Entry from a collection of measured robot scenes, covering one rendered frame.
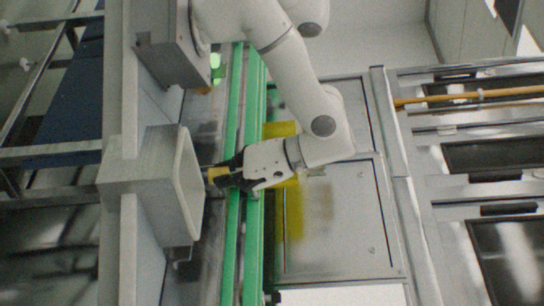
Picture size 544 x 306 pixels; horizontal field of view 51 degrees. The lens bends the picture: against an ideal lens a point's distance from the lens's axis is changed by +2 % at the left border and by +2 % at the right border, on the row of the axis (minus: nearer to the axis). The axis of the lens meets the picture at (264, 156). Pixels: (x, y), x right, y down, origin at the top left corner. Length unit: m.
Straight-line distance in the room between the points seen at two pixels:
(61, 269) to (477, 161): 1.27
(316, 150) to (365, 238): 0.50
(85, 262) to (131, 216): 0.56
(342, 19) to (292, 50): 7.02
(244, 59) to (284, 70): 0.76
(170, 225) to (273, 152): 0.28
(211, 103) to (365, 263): 0.61
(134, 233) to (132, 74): 0.35
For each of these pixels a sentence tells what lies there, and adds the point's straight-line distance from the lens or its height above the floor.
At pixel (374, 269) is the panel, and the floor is 1.24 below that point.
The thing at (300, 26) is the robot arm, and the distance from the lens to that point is 1.32.
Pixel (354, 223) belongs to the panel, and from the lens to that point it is 1.61.
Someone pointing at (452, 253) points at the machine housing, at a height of 1.45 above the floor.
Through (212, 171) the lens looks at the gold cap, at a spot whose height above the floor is 0.90.
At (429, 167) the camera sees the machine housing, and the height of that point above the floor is 1.46.
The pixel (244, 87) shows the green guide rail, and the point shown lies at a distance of 1.68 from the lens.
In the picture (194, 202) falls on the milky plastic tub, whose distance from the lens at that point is 1.38.
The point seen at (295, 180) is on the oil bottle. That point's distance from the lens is 1.55.
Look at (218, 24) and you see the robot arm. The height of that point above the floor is 0.97.
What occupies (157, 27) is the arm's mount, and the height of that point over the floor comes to 0.81.
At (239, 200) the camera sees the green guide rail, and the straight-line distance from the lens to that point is 1.47.
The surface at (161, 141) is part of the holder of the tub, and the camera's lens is 1.24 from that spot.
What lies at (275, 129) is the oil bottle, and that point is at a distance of 1.67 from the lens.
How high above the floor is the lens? 1.13
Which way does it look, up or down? 6 degrees down
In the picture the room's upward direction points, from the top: 85 degrees clockwise
